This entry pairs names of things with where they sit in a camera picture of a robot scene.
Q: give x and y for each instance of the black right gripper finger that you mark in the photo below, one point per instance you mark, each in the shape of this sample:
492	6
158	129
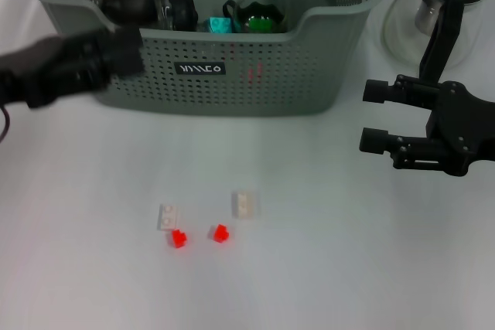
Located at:
373	140
375	91

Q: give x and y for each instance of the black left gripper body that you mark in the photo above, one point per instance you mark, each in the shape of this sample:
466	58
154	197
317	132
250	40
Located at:
50	71

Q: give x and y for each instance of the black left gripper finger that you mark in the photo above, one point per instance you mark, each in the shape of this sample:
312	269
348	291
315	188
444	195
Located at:
123	52

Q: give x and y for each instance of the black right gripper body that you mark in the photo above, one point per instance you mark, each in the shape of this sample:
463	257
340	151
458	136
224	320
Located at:
464	125

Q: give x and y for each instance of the glass teacup black holder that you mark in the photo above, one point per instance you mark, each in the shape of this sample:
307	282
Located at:
162	9
185	9
251	5

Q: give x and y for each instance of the teal square plate brick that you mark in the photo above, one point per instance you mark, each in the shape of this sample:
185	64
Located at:
220	25

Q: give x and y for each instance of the green building brick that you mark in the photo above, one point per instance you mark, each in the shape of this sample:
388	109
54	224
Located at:
260	24

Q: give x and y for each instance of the small red building brick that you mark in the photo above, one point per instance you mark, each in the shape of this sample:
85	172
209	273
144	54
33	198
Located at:
179	238
220	233

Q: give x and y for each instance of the grey perforated storage bin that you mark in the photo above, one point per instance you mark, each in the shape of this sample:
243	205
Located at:
247	86

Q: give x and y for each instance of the translucent white building brick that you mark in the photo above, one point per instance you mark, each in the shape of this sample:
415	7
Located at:
244	205

